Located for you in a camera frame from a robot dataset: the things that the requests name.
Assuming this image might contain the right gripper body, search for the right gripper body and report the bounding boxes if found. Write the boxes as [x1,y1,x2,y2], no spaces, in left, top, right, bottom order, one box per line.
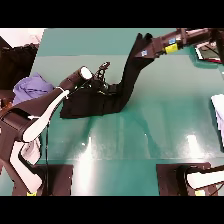
[141,35,167,59]

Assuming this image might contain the black garment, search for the black garment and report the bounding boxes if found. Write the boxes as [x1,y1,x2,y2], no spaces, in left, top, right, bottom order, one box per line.
[59,32,155,120]

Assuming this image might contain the stack of folded clothes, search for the stack of folded clothes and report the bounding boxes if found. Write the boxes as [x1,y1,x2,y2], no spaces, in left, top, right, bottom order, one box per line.
[194,41,224,65]

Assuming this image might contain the white garment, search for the white garment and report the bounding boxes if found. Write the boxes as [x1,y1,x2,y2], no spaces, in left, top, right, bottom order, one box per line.
[210,93,224,149]

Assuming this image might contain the purple garment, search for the purple garment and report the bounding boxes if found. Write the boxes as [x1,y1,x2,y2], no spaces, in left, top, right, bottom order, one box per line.
[12,72,56,106]

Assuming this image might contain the heap of dark clothes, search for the heap of dark clothes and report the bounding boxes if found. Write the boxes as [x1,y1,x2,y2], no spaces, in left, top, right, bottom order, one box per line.
[0,37,40,91]

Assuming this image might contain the black cable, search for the black cable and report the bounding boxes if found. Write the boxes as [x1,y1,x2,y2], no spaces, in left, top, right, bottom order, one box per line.
[44,121,51,196]

